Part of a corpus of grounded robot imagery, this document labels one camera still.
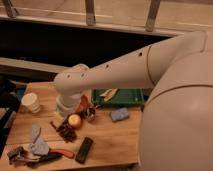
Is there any red bowl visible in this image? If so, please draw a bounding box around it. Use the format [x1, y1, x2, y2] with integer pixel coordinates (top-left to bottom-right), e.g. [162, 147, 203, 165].
[76, 95, 89, 113]

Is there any banana peel in tray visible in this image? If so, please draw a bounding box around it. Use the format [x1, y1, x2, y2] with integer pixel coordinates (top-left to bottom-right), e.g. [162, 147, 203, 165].
[101, 89, 118, 102]

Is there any black remote control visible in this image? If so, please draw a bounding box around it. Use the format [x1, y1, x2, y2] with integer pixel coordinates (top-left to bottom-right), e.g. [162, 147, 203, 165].
[75, 137, 93, 164]

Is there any dark grape bunch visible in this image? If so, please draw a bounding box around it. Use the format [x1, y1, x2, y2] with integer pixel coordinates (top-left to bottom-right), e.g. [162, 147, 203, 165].
[50, 122, 77, 143]

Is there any green plastic tray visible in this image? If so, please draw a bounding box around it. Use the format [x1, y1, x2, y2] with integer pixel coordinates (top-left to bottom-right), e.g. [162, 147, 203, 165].
[91, 89, 144, 107]

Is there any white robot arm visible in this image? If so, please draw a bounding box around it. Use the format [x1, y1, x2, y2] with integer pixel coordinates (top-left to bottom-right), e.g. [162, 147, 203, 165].
[54, 31, 213, 171]

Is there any blue grey cloth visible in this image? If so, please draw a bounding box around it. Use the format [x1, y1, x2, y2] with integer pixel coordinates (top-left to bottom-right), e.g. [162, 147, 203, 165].
[28, 125, 49, 156]

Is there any red yellow apple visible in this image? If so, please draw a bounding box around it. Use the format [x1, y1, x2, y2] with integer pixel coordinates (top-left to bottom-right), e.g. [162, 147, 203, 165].
[68, 114, 82, 129]

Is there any red handled tool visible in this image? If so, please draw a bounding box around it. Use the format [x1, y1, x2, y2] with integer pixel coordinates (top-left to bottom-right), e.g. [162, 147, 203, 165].
[51, 149, 75, 159]

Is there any white paper cup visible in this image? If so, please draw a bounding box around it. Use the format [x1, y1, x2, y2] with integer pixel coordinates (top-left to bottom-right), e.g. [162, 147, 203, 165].
[21, 93, 40, 113]

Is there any blue sponge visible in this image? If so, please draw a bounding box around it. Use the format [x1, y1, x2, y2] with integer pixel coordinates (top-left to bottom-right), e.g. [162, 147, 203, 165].
[110, 108, 129, 122]

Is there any dark metal clip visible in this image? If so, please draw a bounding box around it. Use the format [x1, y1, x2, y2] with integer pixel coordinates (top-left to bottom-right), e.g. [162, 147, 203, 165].
[7, 146, 27, 164]

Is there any dark chair at left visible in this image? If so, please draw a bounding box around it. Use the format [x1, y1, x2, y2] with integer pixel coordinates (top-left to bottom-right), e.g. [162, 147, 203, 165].
[0, 75, 20, 156]

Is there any small metal cup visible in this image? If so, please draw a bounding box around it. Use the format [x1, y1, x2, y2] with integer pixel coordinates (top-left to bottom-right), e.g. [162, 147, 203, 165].
[85, 107, 96, 122]

